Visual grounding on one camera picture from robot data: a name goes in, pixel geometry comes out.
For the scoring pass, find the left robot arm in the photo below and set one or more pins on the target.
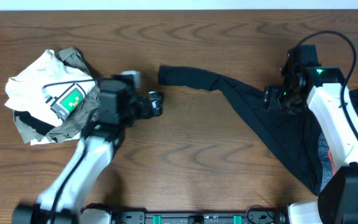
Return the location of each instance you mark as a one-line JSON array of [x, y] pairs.
[[119, 107]]

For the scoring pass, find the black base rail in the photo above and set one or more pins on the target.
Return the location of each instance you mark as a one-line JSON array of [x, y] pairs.
[[194, 217]]

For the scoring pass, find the black garment under shirt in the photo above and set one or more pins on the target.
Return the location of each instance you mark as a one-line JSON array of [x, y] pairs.
[[25, 123]]

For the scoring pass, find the black leggings grey waistband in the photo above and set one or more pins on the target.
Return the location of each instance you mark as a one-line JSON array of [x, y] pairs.
[[297, 141]]

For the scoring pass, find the olive green garment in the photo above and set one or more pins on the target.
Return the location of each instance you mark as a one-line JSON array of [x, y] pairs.
[[71, 127]]

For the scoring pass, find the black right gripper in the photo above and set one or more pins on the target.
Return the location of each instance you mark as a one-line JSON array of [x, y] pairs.
[[270, 98]]

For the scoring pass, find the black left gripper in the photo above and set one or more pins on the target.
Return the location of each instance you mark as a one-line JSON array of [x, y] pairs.
[[155, 103]]

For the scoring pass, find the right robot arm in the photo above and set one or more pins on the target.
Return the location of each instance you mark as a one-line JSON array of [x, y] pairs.
[[309, 86]]

